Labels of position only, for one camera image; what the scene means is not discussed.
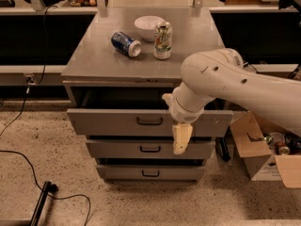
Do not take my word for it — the black hanging cable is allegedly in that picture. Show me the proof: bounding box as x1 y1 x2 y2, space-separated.
0 5 55 137

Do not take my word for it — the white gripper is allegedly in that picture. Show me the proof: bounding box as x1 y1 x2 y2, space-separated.
162 83 214 154

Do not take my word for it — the green white soda can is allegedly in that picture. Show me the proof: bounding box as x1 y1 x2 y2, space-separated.
153 22 173 59

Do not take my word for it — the open cardboard box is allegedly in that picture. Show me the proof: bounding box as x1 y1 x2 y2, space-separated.
230 112 301 188

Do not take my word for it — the grey top drawer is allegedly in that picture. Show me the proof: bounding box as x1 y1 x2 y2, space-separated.
67 108 233 137

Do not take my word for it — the red can in box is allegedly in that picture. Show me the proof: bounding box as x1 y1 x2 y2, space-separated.
275 141 290 155

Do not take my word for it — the grey bottom drawer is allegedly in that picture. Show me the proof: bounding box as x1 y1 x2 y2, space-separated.
96 165 205 181

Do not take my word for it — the grey middle drawer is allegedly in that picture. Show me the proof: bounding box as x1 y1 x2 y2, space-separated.
87 139 214 159

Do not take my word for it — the grey drawer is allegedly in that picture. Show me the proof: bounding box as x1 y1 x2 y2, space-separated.
96 165 205 181
87 139 214 159
67 108 233 137

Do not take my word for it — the black floor cable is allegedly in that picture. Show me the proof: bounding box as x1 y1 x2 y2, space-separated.
0 149 92 226

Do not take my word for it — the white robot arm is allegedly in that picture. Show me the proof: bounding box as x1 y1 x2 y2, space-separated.
163 49 301 154

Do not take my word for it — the blue soda can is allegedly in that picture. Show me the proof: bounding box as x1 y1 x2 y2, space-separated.
111 32 142 57

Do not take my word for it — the grey drawer cabinet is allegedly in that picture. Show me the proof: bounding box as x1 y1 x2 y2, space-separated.
62 8 222 167

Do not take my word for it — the white bowl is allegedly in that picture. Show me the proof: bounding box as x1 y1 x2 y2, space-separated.
135 15 165 41

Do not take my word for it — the black metal stand leg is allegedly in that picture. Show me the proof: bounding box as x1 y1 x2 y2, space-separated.
0 181 59 226

